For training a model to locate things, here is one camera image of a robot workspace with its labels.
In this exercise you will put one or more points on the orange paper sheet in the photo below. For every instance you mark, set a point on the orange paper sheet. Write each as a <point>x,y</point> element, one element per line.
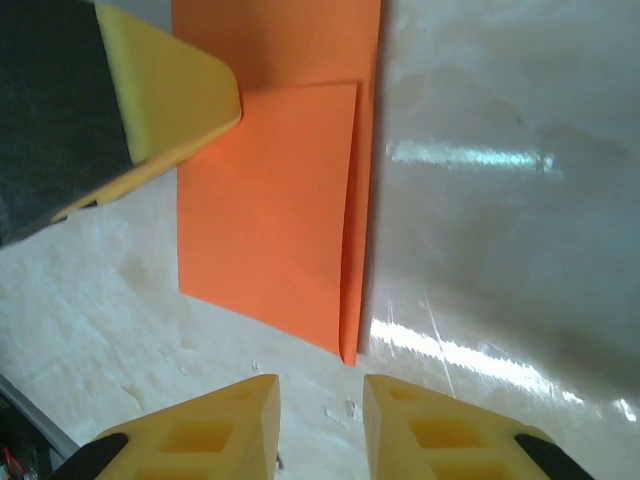
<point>270,200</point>

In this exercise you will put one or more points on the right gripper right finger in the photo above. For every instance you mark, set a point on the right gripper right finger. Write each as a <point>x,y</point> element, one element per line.
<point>440,435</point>

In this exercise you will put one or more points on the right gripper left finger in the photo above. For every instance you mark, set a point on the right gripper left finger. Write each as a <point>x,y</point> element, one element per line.
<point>200,435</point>

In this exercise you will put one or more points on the long aluminium mounting rail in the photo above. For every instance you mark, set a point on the long aluminium mounting rail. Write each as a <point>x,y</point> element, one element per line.
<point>35,415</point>

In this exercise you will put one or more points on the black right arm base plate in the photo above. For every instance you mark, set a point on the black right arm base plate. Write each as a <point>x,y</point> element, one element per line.
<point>20,445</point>

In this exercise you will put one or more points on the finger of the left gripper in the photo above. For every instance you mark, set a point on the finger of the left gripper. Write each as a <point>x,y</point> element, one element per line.
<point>75,100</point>

